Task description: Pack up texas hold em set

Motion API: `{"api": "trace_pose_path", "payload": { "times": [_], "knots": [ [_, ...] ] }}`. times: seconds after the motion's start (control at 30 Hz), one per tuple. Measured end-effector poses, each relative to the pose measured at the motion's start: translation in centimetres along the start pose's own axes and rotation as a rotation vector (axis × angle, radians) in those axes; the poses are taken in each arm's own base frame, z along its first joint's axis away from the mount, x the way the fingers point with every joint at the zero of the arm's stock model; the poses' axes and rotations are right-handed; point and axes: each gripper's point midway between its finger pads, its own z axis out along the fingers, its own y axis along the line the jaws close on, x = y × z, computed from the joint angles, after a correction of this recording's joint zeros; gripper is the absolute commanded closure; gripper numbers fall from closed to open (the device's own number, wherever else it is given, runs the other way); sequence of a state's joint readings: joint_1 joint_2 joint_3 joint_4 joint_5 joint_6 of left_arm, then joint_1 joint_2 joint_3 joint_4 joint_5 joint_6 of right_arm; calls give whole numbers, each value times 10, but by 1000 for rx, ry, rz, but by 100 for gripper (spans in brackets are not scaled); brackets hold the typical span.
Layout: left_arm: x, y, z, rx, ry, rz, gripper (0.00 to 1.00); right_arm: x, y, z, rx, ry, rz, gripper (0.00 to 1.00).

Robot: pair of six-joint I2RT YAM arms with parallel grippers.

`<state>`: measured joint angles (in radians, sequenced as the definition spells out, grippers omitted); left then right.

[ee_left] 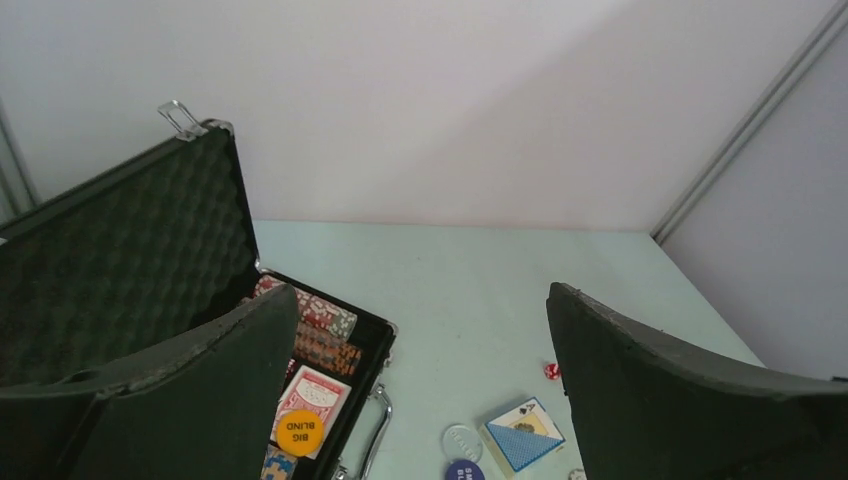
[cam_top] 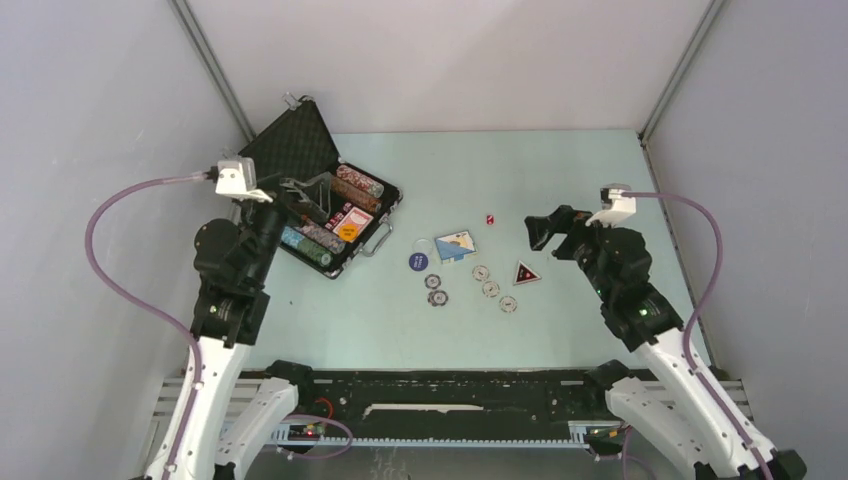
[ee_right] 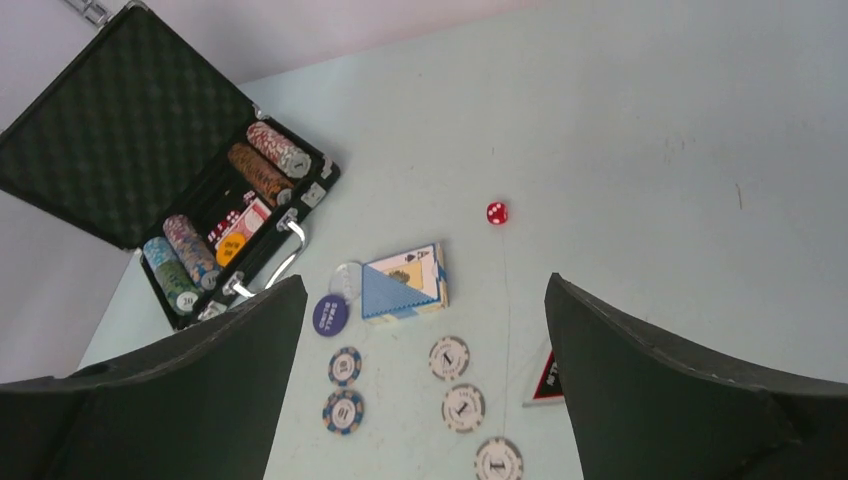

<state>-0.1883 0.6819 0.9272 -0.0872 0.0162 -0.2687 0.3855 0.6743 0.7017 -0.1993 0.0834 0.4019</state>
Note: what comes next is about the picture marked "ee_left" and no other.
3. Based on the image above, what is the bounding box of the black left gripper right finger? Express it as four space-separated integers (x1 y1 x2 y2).
546 283 847 479

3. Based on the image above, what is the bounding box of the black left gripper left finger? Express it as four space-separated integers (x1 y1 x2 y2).
1 284 299 479

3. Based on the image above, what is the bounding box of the red die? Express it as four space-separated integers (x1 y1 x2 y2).
543 363 561 380

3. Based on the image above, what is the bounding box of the blue card deck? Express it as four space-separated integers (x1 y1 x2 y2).
478 397 566 479

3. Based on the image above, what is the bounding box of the clear dealer button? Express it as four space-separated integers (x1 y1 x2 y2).
441 424 484 463

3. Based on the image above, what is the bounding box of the blue small blind button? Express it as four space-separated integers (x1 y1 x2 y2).
444 459 485 480

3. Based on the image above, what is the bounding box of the red card deck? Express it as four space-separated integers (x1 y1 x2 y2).
270 366 352 459

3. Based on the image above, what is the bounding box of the yellow big blind button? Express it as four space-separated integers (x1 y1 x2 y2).
274 410 324 457

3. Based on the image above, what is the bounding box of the red dice row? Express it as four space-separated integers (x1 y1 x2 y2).
283 359 299 386

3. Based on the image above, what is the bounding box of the brown orange chip row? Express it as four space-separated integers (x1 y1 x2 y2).
293 322 362 378

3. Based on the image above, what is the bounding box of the red white chip row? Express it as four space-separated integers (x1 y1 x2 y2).
294 287 358 343

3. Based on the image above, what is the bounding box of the black aluminium poker case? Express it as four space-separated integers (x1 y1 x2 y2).
1 119 397 479

